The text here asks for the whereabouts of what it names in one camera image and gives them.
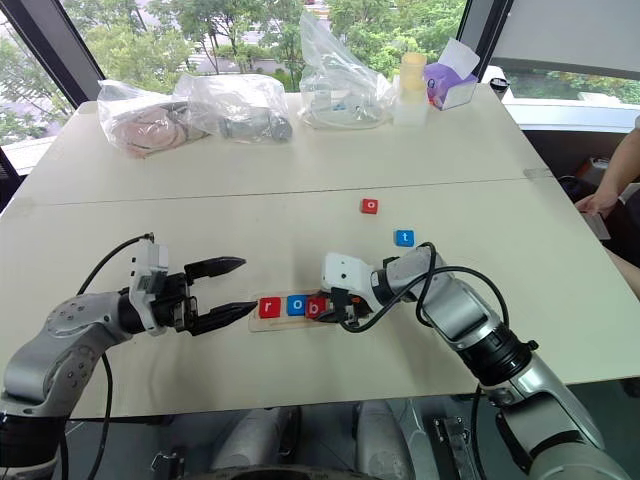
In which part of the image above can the black window frame pillar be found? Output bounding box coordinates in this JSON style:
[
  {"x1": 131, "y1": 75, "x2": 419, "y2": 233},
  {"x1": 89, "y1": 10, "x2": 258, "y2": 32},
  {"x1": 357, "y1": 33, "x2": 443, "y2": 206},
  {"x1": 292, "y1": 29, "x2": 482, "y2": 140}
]
[
  {"x1": 13, "y1": 0, "x2": 107, "y2": 110},
  {"x1": 456, "y1": 0, "x2": 507, "y2": 72}
]

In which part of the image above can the translucent white plastic box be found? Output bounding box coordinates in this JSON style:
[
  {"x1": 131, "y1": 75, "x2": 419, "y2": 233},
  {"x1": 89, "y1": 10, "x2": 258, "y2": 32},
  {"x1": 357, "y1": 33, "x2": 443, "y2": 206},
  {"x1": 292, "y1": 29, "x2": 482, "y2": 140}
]
[{"x1": 392, "y1": 74, "x2": 430, "y2": 127}]

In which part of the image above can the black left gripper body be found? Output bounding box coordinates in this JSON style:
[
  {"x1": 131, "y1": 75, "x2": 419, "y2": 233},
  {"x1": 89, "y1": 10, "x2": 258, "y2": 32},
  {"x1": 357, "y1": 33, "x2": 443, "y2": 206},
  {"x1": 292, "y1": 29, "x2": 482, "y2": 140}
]
[{"x1": 148, "y1": 271, "x2": 202, "y2": 336}]

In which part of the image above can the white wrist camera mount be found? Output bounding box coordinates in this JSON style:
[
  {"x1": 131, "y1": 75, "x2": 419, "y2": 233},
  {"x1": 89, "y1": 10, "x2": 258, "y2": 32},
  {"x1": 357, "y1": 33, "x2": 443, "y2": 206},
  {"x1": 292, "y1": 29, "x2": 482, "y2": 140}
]
[
  {"x1": 127, "y1": 234, "x2": 172, "y2": 337},
  {"x1": 319, "y1": 251, "x2": 382, "y2": 314}
]

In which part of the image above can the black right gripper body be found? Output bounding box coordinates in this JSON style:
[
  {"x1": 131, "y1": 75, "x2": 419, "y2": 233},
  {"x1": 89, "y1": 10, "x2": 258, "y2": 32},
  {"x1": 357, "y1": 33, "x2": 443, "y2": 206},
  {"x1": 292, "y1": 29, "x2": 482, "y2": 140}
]
[{"x1": 325, "y1": 286, "x2": 372, "y2": 327}]

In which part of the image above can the wooden letter tray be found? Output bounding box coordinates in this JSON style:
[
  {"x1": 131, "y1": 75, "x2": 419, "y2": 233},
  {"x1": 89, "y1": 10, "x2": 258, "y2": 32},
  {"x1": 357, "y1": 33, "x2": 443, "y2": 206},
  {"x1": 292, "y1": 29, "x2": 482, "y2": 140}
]
[{"x1": 247, "y1": 288, "x2": 362, "y2": 334}]

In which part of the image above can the plastic bag with pink cords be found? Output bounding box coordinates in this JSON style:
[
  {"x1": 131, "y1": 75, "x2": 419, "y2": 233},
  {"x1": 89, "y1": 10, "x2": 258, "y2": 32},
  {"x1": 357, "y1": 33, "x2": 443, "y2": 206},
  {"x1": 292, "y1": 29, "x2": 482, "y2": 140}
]
[{"x1": 96, "y1": 78, "x2": 222, "y2": 161}]

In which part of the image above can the person's bare hand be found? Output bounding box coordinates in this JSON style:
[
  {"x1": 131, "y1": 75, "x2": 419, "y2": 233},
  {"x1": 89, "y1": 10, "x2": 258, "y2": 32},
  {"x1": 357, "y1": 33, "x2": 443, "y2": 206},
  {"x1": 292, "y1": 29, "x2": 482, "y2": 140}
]
[{"x1": 573, "y1": 190, "x2": 622, "y2": 219}]

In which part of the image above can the black metal bracket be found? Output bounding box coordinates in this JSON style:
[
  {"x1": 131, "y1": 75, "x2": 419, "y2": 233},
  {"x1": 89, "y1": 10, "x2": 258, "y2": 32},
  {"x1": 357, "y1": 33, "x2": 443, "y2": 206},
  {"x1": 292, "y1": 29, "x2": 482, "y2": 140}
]
[
  {"x1": 433, "y1": 415, "x2": 474, "y2": 480},
  {"x1": 151, "y1": 448, "x2": 187, "y2": 480}
]

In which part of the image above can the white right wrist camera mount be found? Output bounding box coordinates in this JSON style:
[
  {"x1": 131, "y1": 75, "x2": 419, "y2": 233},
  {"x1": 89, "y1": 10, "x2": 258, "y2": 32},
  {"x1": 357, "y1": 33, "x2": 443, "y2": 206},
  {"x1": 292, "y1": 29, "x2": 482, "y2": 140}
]
[{"x1": 319, "y1": 251, "x2": 382, "y2": 314}]

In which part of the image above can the grey roller blind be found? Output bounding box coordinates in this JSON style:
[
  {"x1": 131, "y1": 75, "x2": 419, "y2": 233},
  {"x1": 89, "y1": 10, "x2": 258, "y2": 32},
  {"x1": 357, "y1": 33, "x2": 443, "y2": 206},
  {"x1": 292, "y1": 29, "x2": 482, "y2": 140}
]
[{"x1": 491, "y1": 0, "x2": 640, "y2": 82}]

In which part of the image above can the plastic bag with grey device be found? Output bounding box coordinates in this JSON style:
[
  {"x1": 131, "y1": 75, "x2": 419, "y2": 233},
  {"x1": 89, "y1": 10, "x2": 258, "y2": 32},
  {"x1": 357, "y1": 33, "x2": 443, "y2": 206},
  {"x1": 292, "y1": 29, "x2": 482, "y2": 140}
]
[{"x1": 173, "y1": 72, "x2": 294, "y2": 146}]

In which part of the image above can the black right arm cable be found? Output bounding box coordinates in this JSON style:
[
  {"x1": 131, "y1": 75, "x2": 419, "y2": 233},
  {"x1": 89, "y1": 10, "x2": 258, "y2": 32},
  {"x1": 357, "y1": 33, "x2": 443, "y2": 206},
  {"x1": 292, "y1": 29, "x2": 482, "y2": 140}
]
[{"x1": 339, "y1": 241, "x2": 512, "y2": 352}]

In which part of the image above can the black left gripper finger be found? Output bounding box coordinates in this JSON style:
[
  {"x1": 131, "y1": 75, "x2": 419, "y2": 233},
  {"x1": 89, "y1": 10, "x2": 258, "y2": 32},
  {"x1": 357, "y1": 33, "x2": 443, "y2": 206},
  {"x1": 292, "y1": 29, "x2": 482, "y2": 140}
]
[
  {"x1": 183, "y1": 255, "x2": 248, "y2": 288},
  {"x1": 189, "y1": 300, "x2": 259, "y2": 337}
]

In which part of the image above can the purple tissue box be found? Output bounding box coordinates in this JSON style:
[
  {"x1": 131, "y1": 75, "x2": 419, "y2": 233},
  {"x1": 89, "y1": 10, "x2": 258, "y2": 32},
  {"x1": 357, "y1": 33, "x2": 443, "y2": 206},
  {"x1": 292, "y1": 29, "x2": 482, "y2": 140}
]
[{"x1": 423, "y1": 37, "x2": 482, "y2": 113}]

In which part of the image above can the cream plastic jar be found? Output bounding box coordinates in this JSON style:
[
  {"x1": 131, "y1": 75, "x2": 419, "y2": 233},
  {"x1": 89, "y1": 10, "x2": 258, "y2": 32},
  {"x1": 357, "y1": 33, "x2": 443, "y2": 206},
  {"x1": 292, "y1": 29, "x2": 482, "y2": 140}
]
[{"x1": 400, "y1": 51, "x2": 428, "y2": 94}]

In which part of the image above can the plastic bag with white cable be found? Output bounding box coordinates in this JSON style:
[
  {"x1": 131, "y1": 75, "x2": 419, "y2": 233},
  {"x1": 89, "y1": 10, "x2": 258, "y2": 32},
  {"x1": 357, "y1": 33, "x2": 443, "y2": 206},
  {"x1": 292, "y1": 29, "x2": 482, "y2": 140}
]
[{"x1": 297, "y1": 9, "x2": 397, "y2": 132}]

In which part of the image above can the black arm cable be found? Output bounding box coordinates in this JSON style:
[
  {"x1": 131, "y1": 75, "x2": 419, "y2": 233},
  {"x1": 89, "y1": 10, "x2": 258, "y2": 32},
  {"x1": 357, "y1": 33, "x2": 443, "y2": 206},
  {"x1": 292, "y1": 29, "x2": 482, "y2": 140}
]
[
  {"x1": 339, "y1": 241, "x2": 512, "y2": 352},
  {"x1": 59, "y1": 232, "x2": 157, "y2": 480}
]

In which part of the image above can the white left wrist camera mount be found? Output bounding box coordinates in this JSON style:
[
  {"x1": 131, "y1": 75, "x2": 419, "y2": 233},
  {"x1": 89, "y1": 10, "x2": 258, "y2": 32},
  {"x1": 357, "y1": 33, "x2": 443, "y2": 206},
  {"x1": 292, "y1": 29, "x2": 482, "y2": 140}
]
[{"x1": 127, "y1": 234, "x2": 172, "y2": 337}]

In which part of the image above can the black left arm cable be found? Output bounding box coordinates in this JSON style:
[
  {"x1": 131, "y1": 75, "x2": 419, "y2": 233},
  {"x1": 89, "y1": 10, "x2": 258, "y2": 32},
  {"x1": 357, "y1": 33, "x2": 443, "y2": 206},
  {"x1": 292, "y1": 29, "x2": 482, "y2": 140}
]
[{"x1": 59, "y1": 232, "x2": 157, "y2": 480}]

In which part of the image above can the grey rounded shape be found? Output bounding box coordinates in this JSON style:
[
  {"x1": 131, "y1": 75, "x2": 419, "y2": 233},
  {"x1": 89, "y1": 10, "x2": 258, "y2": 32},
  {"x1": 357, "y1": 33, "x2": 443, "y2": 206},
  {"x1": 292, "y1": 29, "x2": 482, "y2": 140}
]
[
  {"x1": 353, "y1": 398, "x2": 417, "y2": 480},
  {"x1": 208, "y1": 406, "x2": 302, "y2": 472}
]

